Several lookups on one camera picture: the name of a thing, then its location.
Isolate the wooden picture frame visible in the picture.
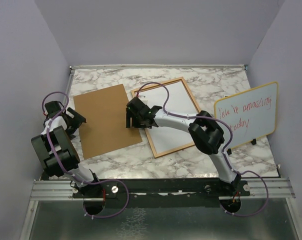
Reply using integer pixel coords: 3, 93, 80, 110
130, 76, 203, 159

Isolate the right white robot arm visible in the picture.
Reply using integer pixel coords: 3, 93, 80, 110
126, 97, 241, 196

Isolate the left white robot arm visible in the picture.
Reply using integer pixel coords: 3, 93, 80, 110
31, 101, 102, 198

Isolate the yellow rimmed whiteboard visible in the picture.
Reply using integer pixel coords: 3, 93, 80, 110
213, 81, 279, 149

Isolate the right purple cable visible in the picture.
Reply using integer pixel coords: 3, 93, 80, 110
135, 82, 268, 218

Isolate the aluminium rail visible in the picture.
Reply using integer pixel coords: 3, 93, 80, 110
30, 178, 296, 201

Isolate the black mounting base plate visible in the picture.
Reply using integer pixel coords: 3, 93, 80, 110
72, 178, 250, 209

